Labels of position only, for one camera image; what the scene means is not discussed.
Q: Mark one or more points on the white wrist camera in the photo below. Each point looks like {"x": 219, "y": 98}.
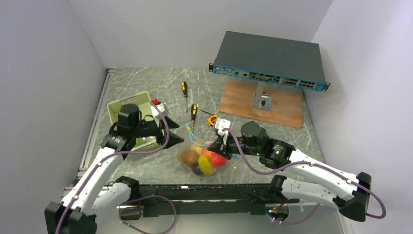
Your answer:
{"x": 161, "y": 107}
{"x": 220, "y": 124}

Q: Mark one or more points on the clear zip top bag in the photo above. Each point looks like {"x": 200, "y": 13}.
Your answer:
{"x": 191, "y": 138}

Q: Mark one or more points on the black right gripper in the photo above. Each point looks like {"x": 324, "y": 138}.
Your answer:
{"x": 220, "y": 148}

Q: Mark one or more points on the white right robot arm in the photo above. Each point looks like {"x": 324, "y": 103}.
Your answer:
{"x": 346, "y": 192}

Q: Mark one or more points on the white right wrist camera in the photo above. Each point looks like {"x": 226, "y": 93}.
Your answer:
{"x": 220, "y": 124}

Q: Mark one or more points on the lower yellow black screwdriver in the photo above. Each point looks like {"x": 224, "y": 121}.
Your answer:
{"x": 193, "y": 112}

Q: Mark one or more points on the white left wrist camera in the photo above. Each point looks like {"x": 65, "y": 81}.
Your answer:
{"x": 161, "y": 107}

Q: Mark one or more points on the yellow starfruit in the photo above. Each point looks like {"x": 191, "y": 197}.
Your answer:
{"x": 205, "y": 164}

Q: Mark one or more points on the green plastic basket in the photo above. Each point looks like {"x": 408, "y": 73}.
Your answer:
{"x": 142, "y": 100}

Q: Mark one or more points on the upper yellow black screwdriver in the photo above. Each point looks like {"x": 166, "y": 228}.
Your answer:
{"x": 185, "y": 93}

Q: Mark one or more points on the yellow lemon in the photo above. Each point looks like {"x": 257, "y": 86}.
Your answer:
{"x": 196, "y": 148}

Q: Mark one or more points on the yellow tape measure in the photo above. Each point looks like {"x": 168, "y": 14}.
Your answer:
{"x": 212, "y": 119}

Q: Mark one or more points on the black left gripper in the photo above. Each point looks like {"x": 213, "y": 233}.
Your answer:
{"x": 159, "y": 131}

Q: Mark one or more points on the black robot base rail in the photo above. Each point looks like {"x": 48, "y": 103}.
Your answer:
{"x": 204, "y": 199}

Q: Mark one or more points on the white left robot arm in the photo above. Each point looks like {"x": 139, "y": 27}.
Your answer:
{"x": 84, "y": 206}

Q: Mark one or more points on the metal switch stand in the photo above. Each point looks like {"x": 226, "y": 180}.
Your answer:
{"x": 262, "y": 100}

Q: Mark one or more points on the dark purple mangosteen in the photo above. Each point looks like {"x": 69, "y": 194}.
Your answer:
{"x": 196, "y": 169}

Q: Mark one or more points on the red apple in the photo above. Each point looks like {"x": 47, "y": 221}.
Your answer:
{"x": 218, "y": 160}

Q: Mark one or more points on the yellow black screwdriver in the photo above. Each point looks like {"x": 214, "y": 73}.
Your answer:
{"x": 185, "y": 93}
{"x": 193, "y": 112}

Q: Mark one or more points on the teal network switch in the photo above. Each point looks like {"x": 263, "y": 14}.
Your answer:
{"x": 280, "y": 61}

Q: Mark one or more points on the brown kiwi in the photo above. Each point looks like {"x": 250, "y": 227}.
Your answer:
{"x": 189, "y": 157}

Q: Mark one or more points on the wooden board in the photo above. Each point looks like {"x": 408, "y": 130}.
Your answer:
{"x": 287, "y": 107}

